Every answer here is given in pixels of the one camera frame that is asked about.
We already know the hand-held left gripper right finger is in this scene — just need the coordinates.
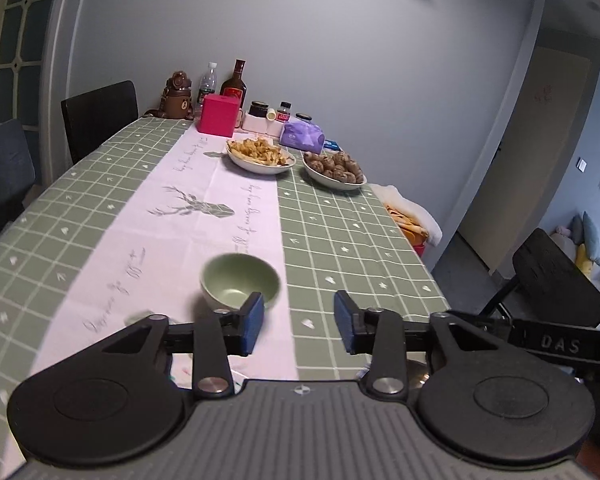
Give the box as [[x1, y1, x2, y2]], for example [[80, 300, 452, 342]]
[[333, 290, 501, 396]]

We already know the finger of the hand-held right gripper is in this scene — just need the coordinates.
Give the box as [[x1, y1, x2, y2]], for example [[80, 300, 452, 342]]
[[450, 311, 514, 334]]

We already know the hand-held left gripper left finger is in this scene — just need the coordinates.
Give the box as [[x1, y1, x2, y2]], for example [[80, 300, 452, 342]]
[[100, 291, 266, 397]]

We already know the green bowl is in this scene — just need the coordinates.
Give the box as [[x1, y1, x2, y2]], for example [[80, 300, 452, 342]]
[[200, 253, 281, 311]]

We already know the green checked tablecloth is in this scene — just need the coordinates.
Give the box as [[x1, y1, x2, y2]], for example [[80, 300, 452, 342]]
[[0, 116, 451, 480]]

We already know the blue pillow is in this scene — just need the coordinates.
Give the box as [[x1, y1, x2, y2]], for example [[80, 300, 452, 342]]
[[580, 211, 600, 266]]

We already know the white cloth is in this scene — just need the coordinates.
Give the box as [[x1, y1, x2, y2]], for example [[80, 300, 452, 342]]
[[372, 184, 443, 248]]

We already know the white dish of brown food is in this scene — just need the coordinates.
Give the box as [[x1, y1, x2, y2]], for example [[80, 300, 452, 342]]
[[301, 150, 368, 192]]

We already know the white dish of fries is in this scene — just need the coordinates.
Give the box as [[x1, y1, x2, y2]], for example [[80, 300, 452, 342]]
[[225, 136, 297, 176]]

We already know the beige door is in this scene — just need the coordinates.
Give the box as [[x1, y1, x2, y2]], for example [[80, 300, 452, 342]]
[[460, 45, 592, 276]]

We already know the purple packet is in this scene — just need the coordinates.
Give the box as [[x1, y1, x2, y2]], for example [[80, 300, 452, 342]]
[[280, 120, 327, 155]]

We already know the dark jar in white holder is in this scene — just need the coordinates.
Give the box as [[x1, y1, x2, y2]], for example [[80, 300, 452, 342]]
[[242, 101, 283, 137]]

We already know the pink box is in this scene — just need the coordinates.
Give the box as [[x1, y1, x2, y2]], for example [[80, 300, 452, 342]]
[[196, 93, 242, 137]]

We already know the dark liquor bottle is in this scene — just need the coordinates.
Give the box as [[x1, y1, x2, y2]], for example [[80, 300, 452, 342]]
[[220, 58, 248, 109]]

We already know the brown bear bottle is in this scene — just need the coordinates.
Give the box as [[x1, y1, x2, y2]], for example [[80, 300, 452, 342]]
[[145, 71, 195, 121]]

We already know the clear water bottle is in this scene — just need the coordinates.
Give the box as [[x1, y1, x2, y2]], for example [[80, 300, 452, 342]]
[[196, 62, 219, 120]]

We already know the black wooden chair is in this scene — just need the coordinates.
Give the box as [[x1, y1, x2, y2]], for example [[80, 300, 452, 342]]
[[0, 119, 36, 256], [61, 80, 140, 166]]

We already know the glass-paned door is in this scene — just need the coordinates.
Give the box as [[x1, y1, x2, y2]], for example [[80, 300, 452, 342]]
[[0, 0, 63, 133]]

